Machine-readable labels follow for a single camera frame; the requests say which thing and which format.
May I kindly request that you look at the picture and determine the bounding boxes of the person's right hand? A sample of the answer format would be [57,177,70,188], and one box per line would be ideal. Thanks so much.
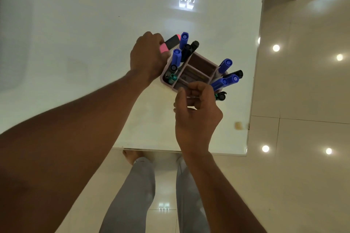
[172,81,224,157]

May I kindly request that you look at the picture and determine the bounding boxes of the person's left hand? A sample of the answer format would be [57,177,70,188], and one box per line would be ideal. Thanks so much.
[129,31,172,85]

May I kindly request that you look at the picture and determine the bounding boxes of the pink highlighter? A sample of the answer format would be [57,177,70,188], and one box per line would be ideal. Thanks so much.
[159,33,182,54]

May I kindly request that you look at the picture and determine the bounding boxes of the red label marker blue cap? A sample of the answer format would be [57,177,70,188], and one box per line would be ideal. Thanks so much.
[170,48,183,68]

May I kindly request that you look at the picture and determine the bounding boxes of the slim white marker blue cap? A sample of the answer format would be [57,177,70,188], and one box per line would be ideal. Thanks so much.
[179,31,190,51]

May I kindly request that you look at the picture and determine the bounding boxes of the pink desk organizer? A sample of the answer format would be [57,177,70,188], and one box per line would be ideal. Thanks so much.
[159,50,229,97]

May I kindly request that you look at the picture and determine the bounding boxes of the person's right forearm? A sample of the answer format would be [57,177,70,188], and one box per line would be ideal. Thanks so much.
[182,152,267,233]

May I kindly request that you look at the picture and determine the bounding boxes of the person's left forearm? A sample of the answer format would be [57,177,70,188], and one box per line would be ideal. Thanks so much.
[0,71,149,233]

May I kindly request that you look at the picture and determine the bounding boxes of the person's bare foot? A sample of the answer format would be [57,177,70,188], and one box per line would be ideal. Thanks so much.
[122,149,145,167]

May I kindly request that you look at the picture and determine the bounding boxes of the person's grey trousers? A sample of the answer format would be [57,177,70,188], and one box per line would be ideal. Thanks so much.
[98,155,211,233]

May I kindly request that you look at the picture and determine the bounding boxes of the white table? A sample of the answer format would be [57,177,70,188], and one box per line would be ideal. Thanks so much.
[0,0,265,157]

